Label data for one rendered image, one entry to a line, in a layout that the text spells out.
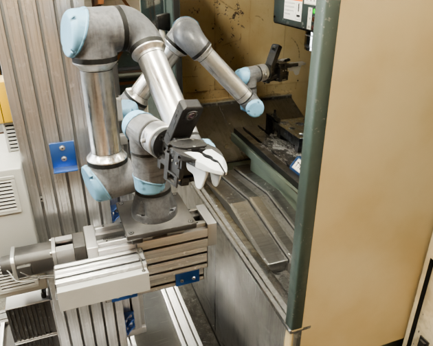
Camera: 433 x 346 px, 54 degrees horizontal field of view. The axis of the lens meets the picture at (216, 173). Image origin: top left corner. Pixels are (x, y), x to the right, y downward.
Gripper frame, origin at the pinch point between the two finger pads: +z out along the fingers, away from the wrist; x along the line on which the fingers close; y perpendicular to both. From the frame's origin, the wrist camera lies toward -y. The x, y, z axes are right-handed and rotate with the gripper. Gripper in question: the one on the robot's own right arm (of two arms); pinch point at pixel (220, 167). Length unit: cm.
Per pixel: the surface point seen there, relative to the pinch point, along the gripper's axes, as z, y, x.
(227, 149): -155, 62, -126
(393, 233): 0, 29, -66
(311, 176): -7.8, 9.9, -34.4
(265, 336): -24, 79, -48
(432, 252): 6, 36, -80
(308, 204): -7.8, 17.6, -35.6
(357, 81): -5.4, -13.9, -40.5
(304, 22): -80, -24, -98
